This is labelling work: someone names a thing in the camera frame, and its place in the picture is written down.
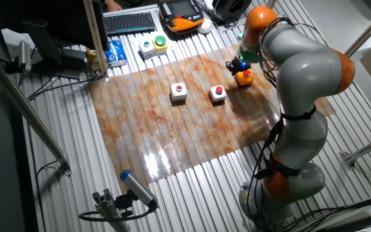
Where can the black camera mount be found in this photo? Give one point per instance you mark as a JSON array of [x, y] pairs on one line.
[[11, 67]]

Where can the plain silver camera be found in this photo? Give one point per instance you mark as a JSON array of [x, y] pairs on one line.
[[24, 56]]

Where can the orange box red mushroom button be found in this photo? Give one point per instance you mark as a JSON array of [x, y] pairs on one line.
[[244, 80]]

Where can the silver camera blue cap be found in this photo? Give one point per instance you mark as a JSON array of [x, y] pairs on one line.
[[137, 188]]

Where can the yellow plastic bag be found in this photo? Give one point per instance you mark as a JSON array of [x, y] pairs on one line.
[[91, 58]]

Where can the orange black teach pendant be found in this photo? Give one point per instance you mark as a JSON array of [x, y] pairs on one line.
[[180, 16]]

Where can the grey box small green button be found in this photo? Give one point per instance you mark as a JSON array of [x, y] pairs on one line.
[[147, 50]]

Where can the grey box red mushroom button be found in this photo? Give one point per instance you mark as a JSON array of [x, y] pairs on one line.
[[217, 95]]

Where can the black camera clamp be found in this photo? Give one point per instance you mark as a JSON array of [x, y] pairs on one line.
[[124, 201]]

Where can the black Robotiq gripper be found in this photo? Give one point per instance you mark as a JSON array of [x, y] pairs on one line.
[[241, 66]]

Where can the long dark frame bar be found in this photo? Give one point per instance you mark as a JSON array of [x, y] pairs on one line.
[[27, 111]]

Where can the white computer mouse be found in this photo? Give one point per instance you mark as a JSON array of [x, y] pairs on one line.
[[205, 26]]

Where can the silver aluminium upright post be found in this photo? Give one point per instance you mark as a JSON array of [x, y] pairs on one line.
[[272, 2], [369, 31]]

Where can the grey box flat red button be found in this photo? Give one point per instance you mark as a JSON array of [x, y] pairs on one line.
[[178, 93]]

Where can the grey metal base plate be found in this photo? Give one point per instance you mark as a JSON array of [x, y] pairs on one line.
[[234, 28]]

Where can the marble pattern table mat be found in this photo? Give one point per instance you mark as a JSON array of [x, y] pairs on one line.
[[172, 135]]

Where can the black computer keyboard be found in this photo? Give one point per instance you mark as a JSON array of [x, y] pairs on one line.
[[129, 23]]

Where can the blue white tissue packet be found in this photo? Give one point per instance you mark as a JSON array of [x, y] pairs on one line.
[[116, 53]]

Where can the yellow box green mushroom button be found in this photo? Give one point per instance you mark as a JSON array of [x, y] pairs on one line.
[[160, 45]]

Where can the black computer monitor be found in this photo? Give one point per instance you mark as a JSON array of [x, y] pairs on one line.
[[60, 22]]

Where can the person's bare hand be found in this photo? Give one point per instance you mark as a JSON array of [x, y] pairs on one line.
[[112, 4]]

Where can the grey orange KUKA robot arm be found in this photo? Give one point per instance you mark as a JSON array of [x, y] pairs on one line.
[[304, 71]]

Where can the tan aluminium upright post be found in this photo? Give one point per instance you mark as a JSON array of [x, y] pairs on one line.
[[96, 38]]

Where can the short aluminium profile stub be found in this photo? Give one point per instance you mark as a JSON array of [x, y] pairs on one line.
[[108, 209]]

